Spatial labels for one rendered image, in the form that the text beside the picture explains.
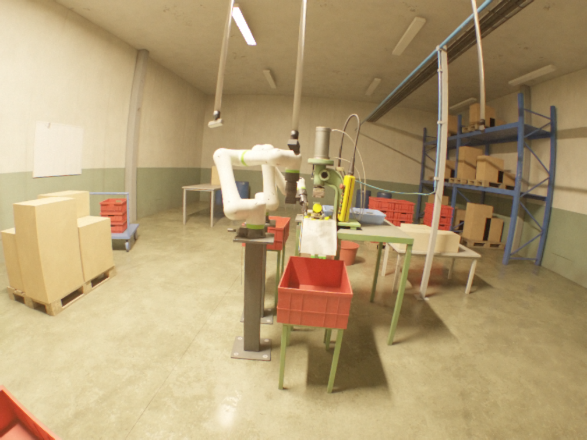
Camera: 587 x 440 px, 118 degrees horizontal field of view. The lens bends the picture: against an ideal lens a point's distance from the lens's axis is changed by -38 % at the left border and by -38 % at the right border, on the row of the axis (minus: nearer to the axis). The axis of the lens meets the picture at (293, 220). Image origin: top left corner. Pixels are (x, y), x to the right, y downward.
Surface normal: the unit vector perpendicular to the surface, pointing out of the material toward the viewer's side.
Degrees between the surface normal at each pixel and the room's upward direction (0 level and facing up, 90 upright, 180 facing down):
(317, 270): 90
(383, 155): 90
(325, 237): 30
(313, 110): 90
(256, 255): 90
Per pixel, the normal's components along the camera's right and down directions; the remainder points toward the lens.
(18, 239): 0.00, 0.17
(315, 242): 0.03, -0.77
